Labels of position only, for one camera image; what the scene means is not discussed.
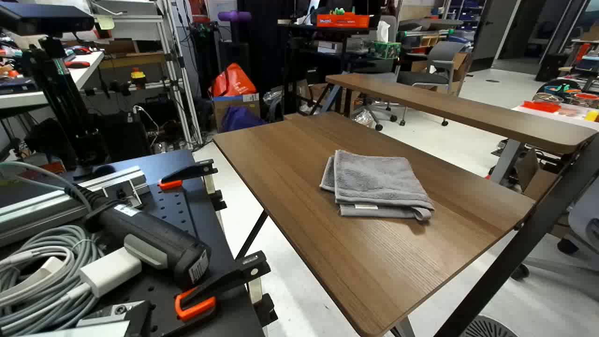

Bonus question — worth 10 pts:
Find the thin black desk leg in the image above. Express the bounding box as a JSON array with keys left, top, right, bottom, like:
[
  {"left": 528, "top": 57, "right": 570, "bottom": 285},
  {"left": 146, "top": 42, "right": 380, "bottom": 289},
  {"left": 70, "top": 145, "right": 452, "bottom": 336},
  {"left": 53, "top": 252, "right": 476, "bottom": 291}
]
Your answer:
[{"left": 234, "top": 210, "right": 270, "bottom": 263}]

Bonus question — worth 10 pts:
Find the orange storage bin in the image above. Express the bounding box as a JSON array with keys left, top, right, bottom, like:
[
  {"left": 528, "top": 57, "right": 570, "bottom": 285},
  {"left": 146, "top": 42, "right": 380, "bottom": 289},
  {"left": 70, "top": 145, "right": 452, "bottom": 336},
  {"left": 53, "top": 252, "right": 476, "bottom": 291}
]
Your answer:
[{"left": 313, "top": 12, "right": 375, "bottom": 32}]

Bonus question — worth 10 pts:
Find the cardboard box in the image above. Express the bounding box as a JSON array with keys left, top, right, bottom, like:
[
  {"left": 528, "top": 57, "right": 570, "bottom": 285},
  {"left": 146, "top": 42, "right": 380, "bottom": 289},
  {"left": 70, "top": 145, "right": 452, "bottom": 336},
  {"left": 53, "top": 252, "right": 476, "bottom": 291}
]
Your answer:
[{"left": 212, "top": 92, "right": 264, "bottom": 132}]

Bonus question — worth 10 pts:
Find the white metal rack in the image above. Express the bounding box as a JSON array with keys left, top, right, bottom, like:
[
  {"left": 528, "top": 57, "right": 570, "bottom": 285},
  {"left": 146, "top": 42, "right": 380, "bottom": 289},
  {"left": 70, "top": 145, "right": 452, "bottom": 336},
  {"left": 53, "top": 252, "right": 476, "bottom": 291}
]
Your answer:
[{"left": 154, "top": 0, "right": 206, "bottom": 150}]

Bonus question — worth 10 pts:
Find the black grey handheld device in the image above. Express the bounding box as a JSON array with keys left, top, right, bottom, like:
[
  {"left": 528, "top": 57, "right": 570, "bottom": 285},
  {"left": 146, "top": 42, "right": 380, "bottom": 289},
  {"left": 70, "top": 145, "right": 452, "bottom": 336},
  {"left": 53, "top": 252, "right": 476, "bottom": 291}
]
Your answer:
[{"left": 92, "top": 203, "right": 214, "bottom": 291}]

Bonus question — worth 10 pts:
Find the black camera on tripod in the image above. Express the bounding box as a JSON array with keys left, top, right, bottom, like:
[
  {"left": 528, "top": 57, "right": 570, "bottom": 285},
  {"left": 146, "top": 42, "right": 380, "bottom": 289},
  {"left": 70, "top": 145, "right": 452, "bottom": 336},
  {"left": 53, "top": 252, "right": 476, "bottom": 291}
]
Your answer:
[{"left": 0, "top": 3, "right": 98, "bottom": 38}]

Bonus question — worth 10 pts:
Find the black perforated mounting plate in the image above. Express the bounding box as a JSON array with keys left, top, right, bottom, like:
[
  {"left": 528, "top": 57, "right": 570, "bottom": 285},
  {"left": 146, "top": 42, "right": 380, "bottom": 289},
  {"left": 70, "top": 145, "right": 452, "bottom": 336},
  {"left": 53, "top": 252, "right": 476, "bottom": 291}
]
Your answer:
[{"left": 62, "top": 149, "right": 281, "bottom": 337}]

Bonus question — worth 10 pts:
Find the yellow capped item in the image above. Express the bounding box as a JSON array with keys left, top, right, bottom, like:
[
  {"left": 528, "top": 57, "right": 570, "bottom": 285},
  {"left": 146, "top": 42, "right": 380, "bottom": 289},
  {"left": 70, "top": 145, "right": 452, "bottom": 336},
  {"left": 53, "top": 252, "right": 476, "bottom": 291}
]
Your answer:
[{"left": 128, "top": 68, "right": 150, "bottom": 91}]

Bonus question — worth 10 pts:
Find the grey cable bundle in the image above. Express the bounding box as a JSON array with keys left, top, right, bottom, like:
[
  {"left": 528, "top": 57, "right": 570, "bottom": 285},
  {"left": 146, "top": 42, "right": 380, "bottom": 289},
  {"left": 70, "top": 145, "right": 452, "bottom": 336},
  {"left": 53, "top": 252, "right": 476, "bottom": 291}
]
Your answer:
[{"left": 0, "top": 223, "right": 105, "bottom": 337}]

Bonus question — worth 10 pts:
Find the grey office chair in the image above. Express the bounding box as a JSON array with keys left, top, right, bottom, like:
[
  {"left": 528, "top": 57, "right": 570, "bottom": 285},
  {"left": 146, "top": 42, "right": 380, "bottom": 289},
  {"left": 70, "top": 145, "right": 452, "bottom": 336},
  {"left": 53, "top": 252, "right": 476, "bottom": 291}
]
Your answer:
[{"left": 397, "top": 40, "right": 474, "bottom": 128}]

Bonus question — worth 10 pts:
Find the white side table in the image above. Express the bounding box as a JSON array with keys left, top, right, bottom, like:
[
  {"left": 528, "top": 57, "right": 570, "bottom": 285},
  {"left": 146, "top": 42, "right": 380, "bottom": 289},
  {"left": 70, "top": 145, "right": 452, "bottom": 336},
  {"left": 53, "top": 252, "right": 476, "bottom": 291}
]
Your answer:
[{"left": 0, "top": 49, "right": 107, "bottom": 113}]

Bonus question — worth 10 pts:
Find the round black floor grille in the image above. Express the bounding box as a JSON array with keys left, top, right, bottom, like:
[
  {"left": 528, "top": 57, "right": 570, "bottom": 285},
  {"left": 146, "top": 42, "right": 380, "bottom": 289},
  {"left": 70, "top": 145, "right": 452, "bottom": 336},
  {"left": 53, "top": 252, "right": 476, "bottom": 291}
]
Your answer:
[{"left": 461, "top": 315, "right": 519, "bottom": 337}]

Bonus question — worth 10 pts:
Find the flat orange item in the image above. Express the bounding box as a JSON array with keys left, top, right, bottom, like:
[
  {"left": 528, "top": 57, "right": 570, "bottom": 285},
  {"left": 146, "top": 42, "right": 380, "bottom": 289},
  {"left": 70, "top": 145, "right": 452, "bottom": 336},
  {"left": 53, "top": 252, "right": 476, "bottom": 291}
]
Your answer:
[{"left": 519, "top": 100, "right": 564, "bottom": 117}]

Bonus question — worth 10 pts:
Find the green crate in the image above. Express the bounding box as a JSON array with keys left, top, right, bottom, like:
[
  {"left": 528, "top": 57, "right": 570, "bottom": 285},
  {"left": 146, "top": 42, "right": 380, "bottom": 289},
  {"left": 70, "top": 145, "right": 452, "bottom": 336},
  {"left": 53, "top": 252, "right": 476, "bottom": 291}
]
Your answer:
[{"left": 367, "top": 40, "right": 403, "bottom": 62}]

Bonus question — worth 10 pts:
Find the black clamp orange handle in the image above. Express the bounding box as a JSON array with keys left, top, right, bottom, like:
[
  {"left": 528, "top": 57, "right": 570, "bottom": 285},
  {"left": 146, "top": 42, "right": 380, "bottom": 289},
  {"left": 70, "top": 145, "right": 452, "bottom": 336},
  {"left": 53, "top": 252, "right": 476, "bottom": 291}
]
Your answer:
[
  {"left": 156, "top": 158, "right": 229, "bottom": 214},
  {"left": 173, "top": 252, "right": 281, "bottom": 328}
]

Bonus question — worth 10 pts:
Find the black desk frame leg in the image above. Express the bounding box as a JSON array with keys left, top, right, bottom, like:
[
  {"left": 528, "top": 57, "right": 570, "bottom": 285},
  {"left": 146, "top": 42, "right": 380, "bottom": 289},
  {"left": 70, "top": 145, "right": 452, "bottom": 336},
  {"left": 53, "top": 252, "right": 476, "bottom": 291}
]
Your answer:
[{"left": 435, "top": 134, "right": 599, "bottom": 337}]

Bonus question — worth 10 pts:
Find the purple round object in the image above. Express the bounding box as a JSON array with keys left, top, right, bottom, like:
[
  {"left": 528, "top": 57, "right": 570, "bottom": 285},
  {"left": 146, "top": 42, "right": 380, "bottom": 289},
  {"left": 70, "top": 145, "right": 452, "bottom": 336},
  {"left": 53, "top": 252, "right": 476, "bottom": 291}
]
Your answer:
[{"left": 216, "top": 8, "right": 255, "bottom": 27}]

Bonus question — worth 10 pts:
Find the dark blue bag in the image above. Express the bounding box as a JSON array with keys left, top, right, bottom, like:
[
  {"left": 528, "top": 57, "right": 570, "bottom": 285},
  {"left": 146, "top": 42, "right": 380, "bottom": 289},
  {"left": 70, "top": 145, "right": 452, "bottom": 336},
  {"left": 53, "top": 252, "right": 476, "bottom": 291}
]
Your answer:
[{"left": 221, "top": 105, "right": 268, "bottom": 134}]

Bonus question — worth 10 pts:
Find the white power adapter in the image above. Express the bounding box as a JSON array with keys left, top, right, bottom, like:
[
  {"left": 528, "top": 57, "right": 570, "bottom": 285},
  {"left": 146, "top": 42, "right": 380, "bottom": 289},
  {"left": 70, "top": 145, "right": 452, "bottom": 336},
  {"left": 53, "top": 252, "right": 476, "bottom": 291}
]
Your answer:
[{"left": 79, "top": 246, "right": 145, "bottom": 300}]

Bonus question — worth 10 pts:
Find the orange bag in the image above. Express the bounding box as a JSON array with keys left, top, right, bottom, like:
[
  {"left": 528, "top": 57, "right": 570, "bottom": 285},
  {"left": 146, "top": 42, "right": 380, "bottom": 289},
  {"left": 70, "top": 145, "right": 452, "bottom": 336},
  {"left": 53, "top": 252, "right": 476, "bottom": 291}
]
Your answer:
[{"left": 210, "top": 62, "right": 261, "bottom": 100}]

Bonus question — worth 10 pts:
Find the grey cloth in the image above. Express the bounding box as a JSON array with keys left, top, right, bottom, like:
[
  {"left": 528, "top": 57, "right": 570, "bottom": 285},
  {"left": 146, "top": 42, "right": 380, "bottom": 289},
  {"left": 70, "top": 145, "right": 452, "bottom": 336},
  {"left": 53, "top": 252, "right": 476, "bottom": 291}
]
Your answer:
[{"left": 319, "top": 149, "right": 437, "bottom": 225}]

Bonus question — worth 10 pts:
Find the black tripod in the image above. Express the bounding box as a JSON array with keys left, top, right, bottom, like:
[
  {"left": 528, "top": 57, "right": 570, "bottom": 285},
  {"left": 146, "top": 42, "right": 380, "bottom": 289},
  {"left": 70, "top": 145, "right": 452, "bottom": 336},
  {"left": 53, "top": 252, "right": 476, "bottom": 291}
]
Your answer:
[{"left": 23, "top": 34, "right": 113, "bottom": 169}]

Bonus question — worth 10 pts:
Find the aluminium extrusion bar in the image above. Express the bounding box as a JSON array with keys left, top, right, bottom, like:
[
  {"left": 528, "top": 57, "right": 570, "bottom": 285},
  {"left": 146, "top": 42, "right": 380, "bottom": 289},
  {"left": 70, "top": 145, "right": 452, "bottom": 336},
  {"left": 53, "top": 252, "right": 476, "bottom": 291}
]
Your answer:
[{"left": 0, "top": 165, "right": 152, "bottom": 250}]

